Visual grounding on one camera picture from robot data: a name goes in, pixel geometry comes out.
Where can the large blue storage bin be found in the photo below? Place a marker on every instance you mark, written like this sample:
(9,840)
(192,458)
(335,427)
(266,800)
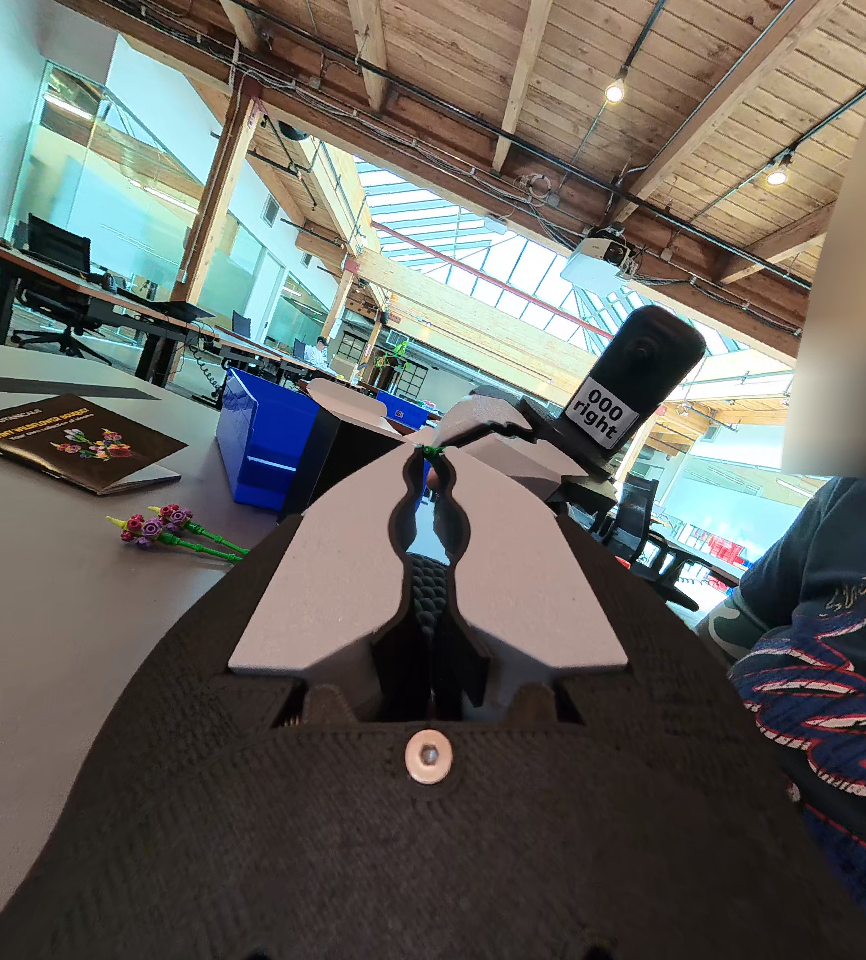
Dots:
(260,442)

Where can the white ceiling projector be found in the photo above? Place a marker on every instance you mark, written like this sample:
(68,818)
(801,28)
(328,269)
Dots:
(598,266)

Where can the person's right forearm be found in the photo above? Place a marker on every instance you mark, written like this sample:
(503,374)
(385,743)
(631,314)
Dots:
(717,626)

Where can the white toy flower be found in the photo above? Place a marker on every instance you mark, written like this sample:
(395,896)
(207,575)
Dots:
(433,450)

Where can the ceiling spot lamp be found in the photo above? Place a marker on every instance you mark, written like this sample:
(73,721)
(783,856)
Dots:
(777,176)
(614,91)

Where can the row of red bins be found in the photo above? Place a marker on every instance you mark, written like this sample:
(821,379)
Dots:
(717,544)

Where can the black desk mat strip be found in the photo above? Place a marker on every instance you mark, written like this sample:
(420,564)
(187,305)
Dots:
(43,386)

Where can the blue red printed shirt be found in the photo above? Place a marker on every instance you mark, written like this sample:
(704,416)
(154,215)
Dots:
(837,675)

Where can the long wooden office desk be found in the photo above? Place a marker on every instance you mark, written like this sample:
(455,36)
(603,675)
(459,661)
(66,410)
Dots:
(43,277)

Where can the purple toy flower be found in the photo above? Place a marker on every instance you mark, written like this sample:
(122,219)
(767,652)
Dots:
(174,516)
(140,531)

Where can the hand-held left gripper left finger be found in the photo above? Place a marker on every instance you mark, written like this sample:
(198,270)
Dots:
(328,592)

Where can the potted green plant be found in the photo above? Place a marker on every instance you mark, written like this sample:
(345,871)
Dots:
(395,360)

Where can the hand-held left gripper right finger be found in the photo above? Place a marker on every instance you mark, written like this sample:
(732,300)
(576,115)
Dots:
(530,592)

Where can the black laptop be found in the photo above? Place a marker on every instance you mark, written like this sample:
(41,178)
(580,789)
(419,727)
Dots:
(178,310)

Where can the grey desk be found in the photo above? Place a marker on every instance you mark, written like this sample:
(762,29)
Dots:
(65,637)

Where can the dark flower instruction booklet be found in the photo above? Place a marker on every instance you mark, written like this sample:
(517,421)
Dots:
(65,442)

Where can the black office chair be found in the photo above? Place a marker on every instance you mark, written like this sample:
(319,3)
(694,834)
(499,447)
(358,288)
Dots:
(642,525)
(58,262)

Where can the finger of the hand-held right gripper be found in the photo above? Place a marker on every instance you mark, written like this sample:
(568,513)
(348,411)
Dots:
(538,465)
(489,412)

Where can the black box white flaps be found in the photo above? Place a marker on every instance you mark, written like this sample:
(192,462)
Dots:
(328,472)

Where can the blue bin white label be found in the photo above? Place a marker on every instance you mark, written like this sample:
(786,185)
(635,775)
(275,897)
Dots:
(403,412)

